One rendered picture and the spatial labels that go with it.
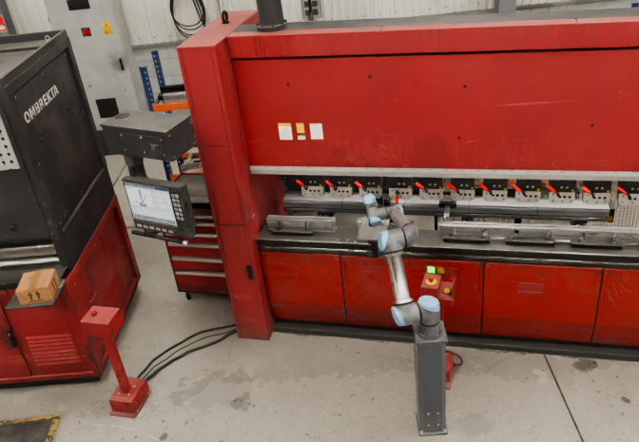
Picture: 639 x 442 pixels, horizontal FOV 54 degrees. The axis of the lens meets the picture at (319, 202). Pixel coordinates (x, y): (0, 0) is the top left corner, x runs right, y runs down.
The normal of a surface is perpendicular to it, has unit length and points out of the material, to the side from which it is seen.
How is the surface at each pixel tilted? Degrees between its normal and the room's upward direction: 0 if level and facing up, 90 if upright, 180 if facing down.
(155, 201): 90
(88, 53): 90
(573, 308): 90
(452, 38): 90
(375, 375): 0
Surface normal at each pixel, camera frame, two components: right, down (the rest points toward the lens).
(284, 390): -0.10, -0.86
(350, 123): -0.22, 0.50
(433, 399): 0.01, 0.50
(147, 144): -0.43, 0.49
